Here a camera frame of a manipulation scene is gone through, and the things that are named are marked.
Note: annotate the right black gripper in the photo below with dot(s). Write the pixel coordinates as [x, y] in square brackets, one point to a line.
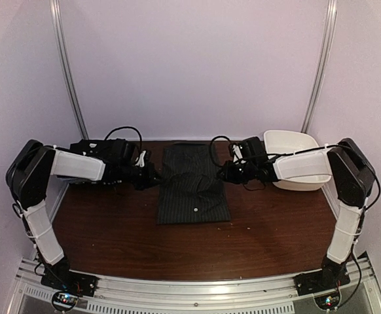
[228, 175]

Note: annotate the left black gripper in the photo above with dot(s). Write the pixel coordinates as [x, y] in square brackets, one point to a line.
[148, 180]

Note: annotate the black pinstriped long sleeve shirt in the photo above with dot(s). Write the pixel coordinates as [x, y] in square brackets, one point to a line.
[190, 191]

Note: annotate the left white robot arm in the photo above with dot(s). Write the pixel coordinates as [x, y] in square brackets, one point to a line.
[28, 178]

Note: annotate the stack of folded shirts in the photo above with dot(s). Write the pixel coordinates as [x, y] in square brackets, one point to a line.
[97, 161]

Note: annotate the white plastic tub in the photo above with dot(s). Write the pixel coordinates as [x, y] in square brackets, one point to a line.
[302, 165]

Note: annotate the left circuit board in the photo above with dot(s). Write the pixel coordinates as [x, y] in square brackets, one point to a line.
[63, 301]

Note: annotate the circuit board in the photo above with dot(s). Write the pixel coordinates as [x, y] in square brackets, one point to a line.
[63, 301]
[328, 301]

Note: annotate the right circuit board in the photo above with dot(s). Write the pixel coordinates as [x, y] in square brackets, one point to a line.
[328, 301]

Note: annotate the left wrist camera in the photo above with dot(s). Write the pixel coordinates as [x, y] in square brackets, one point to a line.
[143, 158]

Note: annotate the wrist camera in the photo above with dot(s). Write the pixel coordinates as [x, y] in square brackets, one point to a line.
[235, 152]
[143, 158]

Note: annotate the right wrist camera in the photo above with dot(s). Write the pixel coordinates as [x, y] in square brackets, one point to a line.
[235, 152]

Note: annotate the aluminium front rail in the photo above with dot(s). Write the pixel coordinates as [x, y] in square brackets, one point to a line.
[276, 294]

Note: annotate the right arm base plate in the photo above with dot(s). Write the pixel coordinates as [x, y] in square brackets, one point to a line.
[319, 281]

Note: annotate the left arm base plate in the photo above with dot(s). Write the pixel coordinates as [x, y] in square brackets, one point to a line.
[70, 281]

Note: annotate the left aluminium post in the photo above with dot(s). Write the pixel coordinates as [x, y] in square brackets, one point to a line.
[55, 10]

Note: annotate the aluminium post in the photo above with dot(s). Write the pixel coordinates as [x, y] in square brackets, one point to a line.
[325, 50]
[55, 10]

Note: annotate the right aluminium post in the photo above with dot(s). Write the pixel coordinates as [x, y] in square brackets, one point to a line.
[325, 50]

